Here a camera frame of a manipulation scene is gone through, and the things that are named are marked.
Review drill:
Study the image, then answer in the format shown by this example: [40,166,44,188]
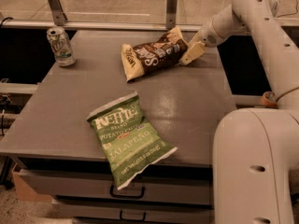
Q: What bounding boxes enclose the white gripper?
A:
[179,17,229,65]

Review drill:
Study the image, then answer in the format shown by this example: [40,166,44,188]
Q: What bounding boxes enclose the grey drawer cabinet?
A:
[1,31,235,224]

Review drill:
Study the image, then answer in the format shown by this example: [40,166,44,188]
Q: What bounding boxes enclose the orange tape roll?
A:
[262,91,277,108]

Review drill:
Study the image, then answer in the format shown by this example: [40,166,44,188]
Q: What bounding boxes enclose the lower black drawer handle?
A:
[119,211,147,222]

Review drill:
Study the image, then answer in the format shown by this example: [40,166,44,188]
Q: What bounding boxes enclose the green jalapeno chip bag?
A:
[87,92,178,190]

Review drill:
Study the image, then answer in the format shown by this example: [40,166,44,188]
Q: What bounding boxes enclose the metal railing bracket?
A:
[48,0,67,26]
[165,0,178,29]

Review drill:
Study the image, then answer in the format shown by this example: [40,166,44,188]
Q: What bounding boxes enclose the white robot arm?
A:
[180,0,299,224]

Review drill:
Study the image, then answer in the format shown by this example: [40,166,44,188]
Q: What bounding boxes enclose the black drawer handle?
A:
[119,211,147,222]
[109,185,145,200]

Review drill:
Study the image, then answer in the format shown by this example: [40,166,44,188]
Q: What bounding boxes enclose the left metal railing bracket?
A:
[48,0,67,26]

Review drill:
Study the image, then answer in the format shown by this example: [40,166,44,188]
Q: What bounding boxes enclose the middle metal railing bracket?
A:
[165,0,178,29]

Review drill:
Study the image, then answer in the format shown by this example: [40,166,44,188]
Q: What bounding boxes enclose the green soda can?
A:
[47,27,76,67]

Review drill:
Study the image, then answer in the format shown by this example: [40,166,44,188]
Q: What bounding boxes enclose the brown chip bag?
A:
[121,27,188,81]

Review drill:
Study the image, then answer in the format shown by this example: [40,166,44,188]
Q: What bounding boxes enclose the horizontal metal rail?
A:
[0,19,204,33]

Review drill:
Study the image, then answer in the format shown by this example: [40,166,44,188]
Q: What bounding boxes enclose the upper black drawer handle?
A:
[109,185,145,200]

